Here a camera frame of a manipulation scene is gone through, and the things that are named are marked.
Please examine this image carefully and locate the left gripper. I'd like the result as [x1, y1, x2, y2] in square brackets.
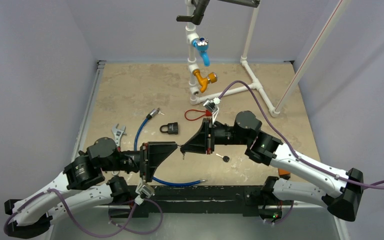
[102, 141, 178, 181]

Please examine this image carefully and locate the red cable seal lock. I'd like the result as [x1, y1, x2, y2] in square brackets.
[184, 109, 212, 122]

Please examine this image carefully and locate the blue cable lock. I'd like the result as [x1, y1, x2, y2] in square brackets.
[133, 107, 209, 187]

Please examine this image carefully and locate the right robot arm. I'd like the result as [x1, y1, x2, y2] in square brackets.
[180, 110, 364, 222]

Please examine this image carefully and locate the black padlock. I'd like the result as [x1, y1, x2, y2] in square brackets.
[159, 122, 179, 135]

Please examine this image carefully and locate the orange faucet valve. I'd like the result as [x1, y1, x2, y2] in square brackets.
[192, 69, 218, 93]

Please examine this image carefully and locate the orange tool at right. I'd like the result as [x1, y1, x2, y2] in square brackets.
[277, 168, 291, 179]

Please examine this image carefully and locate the blue faucet valve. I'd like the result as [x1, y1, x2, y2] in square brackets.
[192, 37, 211, 67]

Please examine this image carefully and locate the white diagonal pole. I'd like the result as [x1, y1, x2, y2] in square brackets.
[271, 0, 351, 117]

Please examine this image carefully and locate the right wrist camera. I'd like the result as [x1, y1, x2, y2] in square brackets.
[203, 97, 221, 124]

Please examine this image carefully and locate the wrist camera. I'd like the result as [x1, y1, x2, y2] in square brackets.
[134, 180, 155, 205]
[203, 97, 221, 124]

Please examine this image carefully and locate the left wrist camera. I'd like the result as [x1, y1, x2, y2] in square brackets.
[134, 180, 155, 205]

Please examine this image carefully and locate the red handled adjustable wrench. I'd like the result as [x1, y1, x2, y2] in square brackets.
[111, 123, 126, 147]

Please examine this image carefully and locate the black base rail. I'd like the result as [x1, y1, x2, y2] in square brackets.
[97, 184, 295, 219]

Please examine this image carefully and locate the white PVC pipe frame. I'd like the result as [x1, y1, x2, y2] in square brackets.
[176, 0, 275, 118]

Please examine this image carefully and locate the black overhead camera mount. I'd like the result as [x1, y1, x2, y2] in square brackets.
[176, 0, 261, 26]

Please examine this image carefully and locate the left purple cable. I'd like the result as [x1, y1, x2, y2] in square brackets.
[3, 188, 164, 239]

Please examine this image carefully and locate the purple cable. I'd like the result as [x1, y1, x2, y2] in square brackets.
[218, 80, 384, 226]
[3, 188, 164, 239]

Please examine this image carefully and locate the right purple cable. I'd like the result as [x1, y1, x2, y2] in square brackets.
[218, 80, 384, 226]

